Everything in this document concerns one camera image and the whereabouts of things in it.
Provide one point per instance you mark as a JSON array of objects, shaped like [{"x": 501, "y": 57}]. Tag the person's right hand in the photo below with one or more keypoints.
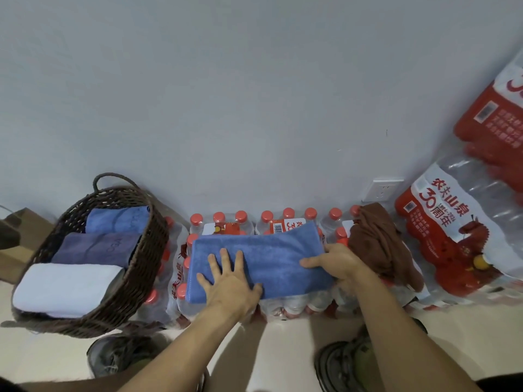
[{"x": 343, "y": 263}]

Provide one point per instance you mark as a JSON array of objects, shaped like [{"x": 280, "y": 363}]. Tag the person's left hand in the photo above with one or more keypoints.
[{"x": 231, "y": 293}]

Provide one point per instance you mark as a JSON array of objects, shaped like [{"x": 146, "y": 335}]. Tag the brown towel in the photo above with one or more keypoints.
[{"x": 380, "y": 240}]

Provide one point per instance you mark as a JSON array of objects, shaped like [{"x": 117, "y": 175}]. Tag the light blue towel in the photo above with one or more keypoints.
[
  {"x": 278, "y": 257},
  {"x": 118, "y": 220}
]

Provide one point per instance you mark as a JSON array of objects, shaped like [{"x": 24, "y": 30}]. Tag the dark brown wicker basket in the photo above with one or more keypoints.
[{"x": 143, "y": 273}]

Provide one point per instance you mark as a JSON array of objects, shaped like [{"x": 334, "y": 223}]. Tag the dark grey towel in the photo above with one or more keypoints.
[{"x": 94, "y": 249}]

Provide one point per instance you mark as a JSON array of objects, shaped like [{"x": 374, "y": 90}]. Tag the cream towel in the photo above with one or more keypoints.
[{"x": 65, "y": 289}]

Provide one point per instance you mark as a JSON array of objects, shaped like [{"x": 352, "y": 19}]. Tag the person's left forearm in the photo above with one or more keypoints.
[{"x": 179, "y": 355}]

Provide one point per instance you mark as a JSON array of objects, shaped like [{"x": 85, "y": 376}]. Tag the person's right forearm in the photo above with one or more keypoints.
[{"x": 404, "y": 342}]

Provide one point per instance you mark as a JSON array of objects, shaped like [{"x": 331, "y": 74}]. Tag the person's right grey shoe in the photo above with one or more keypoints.
[{"x": 339, "y": 367}]

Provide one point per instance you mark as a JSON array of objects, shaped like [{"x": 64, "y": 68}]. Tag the person's grey shoe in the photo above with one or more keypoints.
[
  {"x": 118, "y": 355},
  {"x": 339, "y": 367}
]

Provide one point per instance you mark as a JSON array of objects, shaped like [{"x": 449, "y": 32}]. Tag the person's left grey shoe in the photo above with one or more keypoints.
[{"x": 118, "y": 355}]

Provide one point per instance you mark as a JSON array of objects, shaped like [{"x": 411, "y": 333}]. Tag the brown paper bag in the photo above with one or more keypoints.
[{"x": 20, "y": 257}]

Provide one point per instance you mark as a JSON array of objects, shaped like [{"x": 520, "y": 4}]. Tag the white wall socket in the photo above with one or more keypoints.
[{"x": 382, "y": 189}]

